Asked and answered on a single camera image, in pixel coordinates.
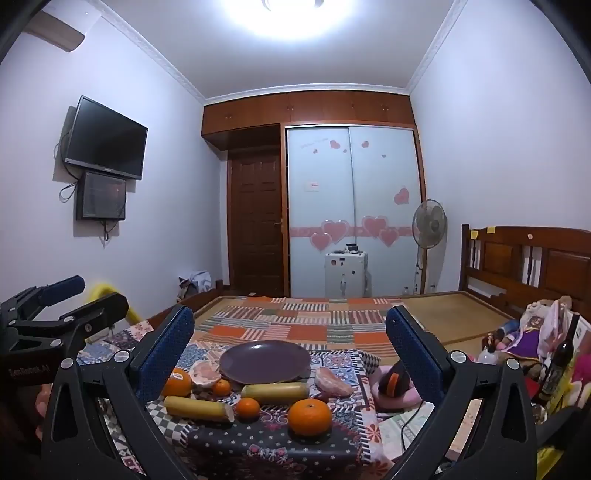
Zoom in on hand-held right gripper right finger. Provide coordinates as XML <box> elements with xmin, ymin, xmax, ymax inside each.
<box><xmin>386</xmin><ymin>305</ymin><xmax>539</xmax><ymax>480</ymax></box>

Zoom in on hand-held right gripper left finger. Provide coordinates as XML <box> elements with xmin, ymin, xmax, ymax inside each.
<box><xmin>41</xmin><ymin>305</ymin><xmax>199</xmax><ymax>480</ymax></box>

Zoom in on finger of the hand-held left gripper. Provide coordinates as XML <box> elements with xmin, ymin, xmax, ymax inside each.
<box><xmin>9</xmin><ymin>292</ymin><xmax>130</xmax><ymax>357</ymax></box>
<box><xmin>0</xmin><ymin>275</ymin><xmax>86</xmax><ymax>325</ymax></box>

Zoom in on large orange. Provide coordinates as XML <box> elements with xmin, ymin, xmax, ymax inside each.
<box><xmin>161</xmin><ymin>368</ymin><xmax>193</xmax><ymax>398</ymax></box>
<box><xmin>288</xmin><ymin>398</ymin><xmax>333</xmax><ymax>437</ymax></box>

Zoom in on pomelo piece with yellow peel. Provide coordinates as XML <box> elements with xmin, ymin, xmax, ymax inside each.
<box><xmin>190</xmin><ymin>361</ymin><xmax>221</xmax><ymax>387</ymax></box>

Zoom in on yellow-green banana piece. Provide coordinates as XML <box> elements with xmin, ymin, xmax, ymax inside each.
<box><xmin>240</xmin><ymin>382</ymin><xmax>310</xmax><ymax>405</ymax></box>
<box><xmin>164</xmin><ymin>395</ymin><xmax>235</xmax><ymax>424</ymax></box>

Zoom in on peeled pink pomelo piece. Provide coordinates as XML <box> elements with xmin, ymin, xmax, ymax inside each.
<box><xmin>315</xmin><ymin>367</ymin><xmax>355</xmax><ymax>398</ymax></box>

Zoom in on purple round plate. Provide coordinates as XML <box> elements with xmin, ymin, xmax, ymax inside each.
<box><xmin>218</xmin><ymin>340</ymin><xmax>312</xmax><ymax>386</ymax></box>

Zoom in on person's left hand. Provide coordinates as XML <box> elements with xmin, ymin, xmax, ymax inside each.
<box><xmin>34</xmin><ymin>385</ymin><xmax>54</xmax><ymax>441</ymax></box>

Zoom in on yellow chair back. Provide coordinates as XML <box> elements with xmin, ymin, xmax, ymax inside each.
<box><xmin>90</xmin><ymin>283</ymin><xmax>140</xmax><ymax>325</ymax></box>

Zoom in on pink cushion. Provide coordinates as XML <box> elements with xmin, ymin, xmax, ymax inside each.
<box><xmin>369</xmin><ymin>364</ymin><xmax>426</xmax><ymax>412</ymax></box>

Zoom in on woven bamboo bed mat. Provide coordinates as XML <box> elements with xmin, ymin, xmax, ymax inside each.
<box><xmin>401</xmin><ymin>291</ymin><xmax>520</xmax><ymax>357</ymax></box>

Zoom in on wooden chair with clothes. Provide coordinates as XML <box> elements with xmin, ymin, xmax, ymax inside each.
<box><xmin>178</xmin><ymin>270</ymin><xmax>223</xmax><ymax>315</ymax></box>

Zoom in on white box appliance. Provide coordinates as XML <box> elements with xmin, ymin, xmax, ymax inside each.
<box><xmin>324</xmin><ymin>250</ymin><xmax>371</xmax><ymax>299</ymax></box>

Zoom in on purple dressed doll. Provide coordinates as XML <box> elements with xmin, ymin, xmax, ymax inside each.
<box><xmin>495</xmin><ymin>302</ymin><xmax>574</xmax><ymax>366</ymax></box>

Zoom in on orange striped patchwork blanket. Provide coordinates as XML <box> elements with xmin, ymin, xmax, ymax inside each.
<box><xmin>185</xmin><ymin>295</ymin><xmax>428</xmax><ymax>357</ymax></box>

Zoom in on pink heart stickers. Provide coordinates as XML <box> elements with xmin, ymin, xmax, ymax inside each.
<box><xmin>291</xmin><ymin>138</ymin><xmax>415</xmax><ymax>253</ymax></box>

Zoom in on standing electric fan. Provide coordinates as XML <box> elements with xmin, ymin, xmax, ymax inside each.
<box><xmin>412</xmin><ymin>198</ymin><xmax>448</xmax><ymax>296</ymax></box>

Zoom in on patterned patchwork tablecloth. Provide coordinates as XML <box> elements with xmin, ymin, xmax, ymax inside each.
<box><xmin>76</xmin><ymin>318</ymin><xmax>409</xmax><ymax>480</ymax></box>

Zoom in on dark wine bottle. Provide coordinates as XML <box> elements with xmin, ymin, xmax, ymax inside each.
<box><xmin>538</xmin><ymin>311</ymin><xmax>581</xmax><ymax>403</ymax></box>

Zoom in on brown wooden door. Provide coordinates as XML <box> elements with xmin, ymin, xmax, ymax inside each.
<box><xmin>227</xmin><ymin>148</ymin><xmax>284</xmax><ymax>297</ymax></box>

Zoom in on black flat television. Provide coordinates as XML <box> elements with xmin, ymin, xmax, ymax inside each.
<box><xmin>64</xmin><ymin>95</ymin><xmax>149</xmax><ymax>181</ymax></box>

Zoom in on wooden bed headboard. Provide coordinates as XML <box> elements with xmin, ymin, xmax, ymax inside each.
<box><xmin>461</xmin><ymin>224</ymin><xmax>591</xmax><ymax>326</ymax></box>

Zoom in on frosted sliding wardrobe door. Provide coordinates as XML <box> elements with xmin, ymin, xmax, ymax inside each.
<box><xmin>285</xmin><ymin>126</ymin><xmax>357</xmax><ymax>298</ymax></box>
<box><xmin>348</xmin><ymin>126</ymin><xmax>424</xmax><ymax>296</ymax></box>

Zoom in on wooden wardrobe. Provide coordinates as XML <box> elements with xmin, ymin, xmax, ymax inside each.
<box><xmin>202</xmin><ymin>89</ymin><xmax>428</xmax><ymax>298</ymax></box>

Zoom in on black power cable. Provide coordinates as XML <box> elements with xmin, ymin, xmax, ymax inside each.
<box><xmin>398</xmin><ymin>405</ymin><xmax>419</xmax><ymax>455</ymax></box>

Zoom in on black wall cable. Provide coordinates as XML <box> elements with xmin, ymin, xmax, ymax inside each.
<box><xmin>54</xmin><ymin>129</ymin><xmax>80</xmax><ymax>203</ymax></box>

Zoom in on small black wall monitor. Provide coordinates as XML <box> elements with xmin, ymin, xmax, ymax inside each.
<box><xmin>76</xmin><ymin>171</ymin><xmax>127</xmax><ymax>221</ymax></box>

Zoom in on wall air conditioner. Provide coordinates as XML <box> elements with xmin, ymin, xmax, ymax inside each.
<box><xmin>24</xmin><ymin>10</ymin><xmax>86</xmax><ymax>52</ymax></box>

